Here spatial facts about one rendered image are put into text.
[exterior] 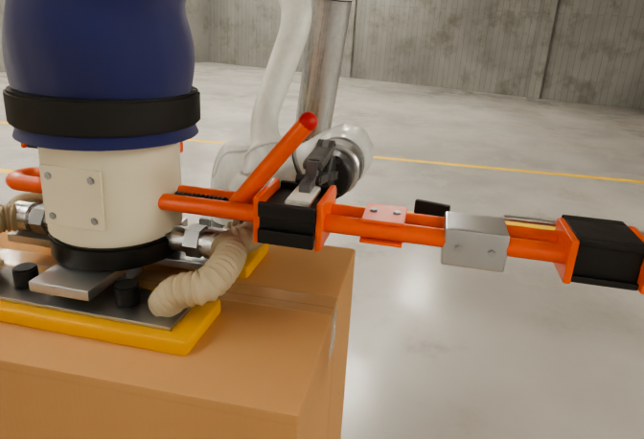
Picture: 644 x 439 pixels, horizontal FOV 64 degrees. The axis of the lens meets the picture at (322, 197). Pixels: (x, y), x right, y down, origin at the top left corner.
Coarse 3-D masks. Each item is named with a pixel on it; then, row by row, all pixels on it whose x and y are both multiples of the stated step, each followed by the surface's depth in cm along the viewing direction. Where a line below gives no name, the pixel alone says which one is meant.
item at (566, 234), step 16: (560, 224) 58; (576, 224) 58; (592, 224) 58; (608, 224) 58; (560, 240) 58; (576, 240) 53; (592, 240) 54; (608, 240) 54; (624, 240) 54; (640, 240) 54; (576, 256) 54; (592, 256) 54; (608, 256) 54; (624, 256) 54; (640, 256) 53; (560, 272) 56; (576, 272) 55; (592, 272) 55; (608, 272) 55; (624, 272) 54; (640, 272) 54; (624, 288) 54; (640, 288) 53
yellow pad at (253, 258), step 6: (264, 246) 81; (252, 252) 78; (258, 252) 78; (264, 252) 81; (246, 258) 76; (252, 258) 76; (258, 258) 78; (246, 264) 74; (252, 264) 75; (246, 270) 73; (252, 270) 76; (240, 276) 74; (246, 276) 74
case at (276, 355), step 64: (0, 256) 76; (320, 256) 82; (256, 320) 64; (320, 320) 64; (0, 384) 55; (64, 384) 53; (128, 384) 52; (192, 384) 52; (256, 384) 52; (320, 384) 61
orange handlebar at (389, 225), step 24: (24, 168) 72; (192, 192) 67; (216, 192) 67; (216, 216) 63; (240, 216) 62; (336, 216) 60; (360, 216) 63; (384, 216) 60; (408, 216) 62; (432, 216) 62; (360, 240) 60; (384, 240) 60; (408, 240) 58; (432, 240) 58; (528, 240) 56; (552, 240) 59
